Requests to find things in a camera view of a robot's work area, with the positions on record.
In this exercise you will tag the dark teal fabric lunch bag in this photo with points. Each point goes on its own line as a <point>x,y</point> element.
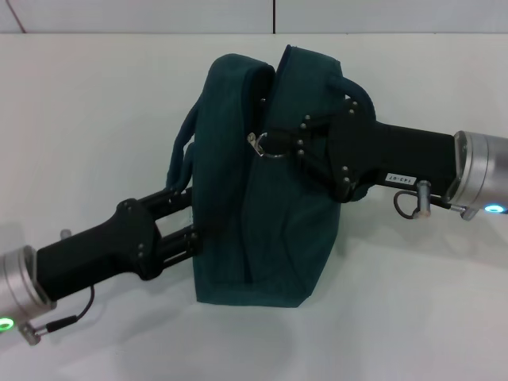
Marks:
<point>278,222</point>

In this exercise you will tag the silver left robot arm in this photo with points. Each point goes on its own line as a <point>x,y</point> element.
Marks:
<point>16,285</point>

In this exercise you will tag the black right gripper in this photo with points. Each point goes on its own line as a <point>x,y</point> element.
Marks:
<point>397,155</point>

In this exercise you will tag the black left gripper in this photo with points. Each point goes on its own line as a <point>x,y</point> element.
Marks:
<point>99,254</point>

